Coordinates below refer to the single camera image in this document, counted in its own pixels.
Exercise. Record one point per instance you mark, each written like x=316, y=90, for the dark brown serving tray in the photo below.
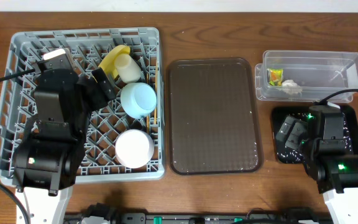
x=213, y=118

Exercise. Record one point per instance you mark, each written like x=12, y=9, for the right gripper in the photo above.
x=300, y=128

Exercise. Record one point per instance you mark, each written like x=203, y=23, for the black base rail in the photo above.
x=101, y=213

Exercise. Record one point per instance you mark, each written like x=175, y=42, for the yellow green snack wrapper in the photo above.
x=275, y=76

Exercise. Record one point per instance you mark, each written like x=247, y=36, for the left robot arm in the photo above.
x=53, y=146

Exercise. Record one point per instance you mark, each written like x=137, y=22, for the white tissue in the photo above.
x=291, y=88

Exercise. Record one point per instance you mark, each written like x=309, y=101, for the black tray bin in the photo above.
x=279, y=114

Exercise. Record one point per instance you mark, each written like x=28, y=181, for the spilled rice and shells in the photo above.
x=325, y=133

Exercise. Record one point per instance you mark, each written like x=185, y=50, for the light blue bowl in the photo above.
x=138, y=100

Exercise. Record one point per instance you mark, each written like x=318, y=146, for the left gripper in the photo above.
x=92, y=90

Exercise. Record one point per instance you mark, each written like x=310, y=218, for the white bowl with food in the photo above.
x=134, y=148

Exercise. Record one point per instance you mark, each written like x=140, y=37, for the clear plastic container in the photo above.
x=319, y=73

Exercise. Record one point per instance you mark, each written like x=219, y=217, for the grey dishwasher rack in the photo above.
x=88, y=47

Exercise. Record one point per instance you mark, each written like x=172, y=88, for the yellow plate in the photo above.
x=107, y=63

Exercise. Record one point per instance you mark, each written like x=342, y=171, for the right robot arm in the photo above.
x=337, y=181

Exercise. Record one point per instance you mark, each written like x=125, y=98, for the white cup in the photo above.
x=128, y=70

